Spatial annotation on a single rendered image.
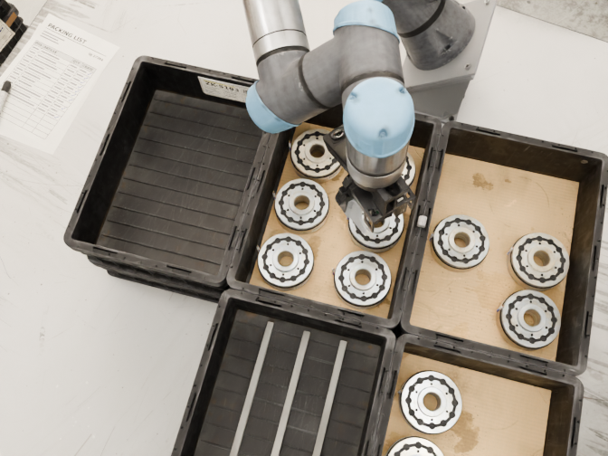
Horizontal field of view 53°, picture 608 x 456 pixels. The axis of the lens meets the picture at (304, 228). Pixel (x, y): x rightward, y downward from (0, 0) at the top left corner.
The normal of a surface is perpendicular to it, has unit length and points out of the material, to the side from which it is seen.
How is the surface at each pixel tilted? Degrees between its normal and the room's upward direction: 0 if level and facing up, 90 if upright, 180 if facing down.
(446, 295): 0
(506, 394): 0
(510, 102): 0
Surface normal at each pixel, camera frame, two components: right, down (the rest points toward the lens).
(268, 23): -0.27, -0.08
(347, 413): -0.04, -0.32
